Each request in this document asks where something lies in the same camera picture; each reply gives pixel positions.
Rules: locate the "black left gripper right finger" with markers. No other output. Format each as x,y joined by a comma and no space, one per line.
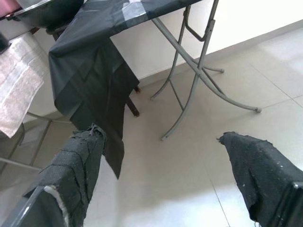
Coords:
260,177

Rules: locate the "black tablecloth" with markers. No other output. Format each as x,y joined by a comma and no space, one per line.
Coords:
90,59

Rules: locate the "clear tape strip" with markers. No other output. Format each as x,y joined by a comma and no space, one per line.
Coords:
133,10

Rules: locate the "grey metal folding table frame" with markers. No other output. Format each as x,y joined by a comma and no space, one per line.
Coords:
205,47

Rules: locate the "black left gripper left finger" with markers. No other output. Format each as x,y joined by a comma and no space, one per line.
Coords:
71,170

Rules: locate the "white towel cloth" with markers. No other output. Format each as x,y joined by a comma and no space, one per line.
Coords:
19,78

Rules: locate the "black round wok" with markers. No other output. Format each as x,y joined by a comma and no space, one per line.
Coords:
54,16

